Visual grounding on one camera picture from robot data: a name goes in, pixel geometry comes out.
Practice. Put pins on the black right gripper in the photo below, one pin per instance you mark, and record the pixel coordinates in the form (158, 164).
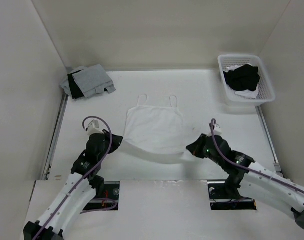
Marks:
(194, 148)

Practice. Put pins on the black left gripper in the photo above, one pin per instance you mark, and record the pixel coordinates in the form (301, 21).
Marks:
(117, 141)

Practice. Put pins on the white tank top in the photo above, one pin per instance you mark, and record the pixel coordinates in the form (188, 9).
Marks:
(157, 133)

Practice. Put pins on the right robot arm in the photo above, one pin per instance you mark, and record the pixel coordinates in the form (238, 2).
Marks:
(248, 179)

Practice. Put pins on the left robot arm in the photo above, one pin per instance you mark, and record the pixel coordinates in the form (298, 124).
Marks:
(82, 185)

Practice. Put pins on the folded black tank top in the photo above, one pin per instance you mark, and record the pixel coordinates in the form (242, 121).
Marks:
(76, 93)

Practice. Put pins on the folded grey tank top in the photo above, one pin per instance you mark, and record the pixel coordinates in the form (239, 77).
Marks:
(93, 81)

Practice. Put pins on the light grey bottom tank top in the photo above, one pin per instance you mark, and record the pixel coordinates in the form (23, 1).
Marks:
(64, 83)

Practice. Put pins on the white garment in basket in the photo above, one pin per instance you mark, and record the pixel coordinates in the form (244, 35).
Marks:
(245, 94)

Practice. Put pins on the white plastic laundry basket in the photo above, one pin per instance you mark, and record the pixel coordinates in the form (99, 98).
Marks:
(265, 90)

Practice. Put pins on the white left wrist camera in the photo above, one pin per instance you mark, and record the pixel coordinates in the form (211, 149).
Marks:
(93, 128)

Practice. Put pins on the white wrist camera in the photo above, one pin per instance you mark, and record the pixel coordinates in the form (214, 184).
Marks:
(93, 128)
(215, 130)

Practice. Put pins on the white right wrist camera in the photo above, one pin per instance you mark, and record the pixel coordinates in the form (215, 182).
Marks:
(215, 130)

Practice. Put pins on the left metal table rail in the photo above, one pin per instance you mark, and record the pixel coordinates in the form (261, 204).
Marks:
(54, 138)

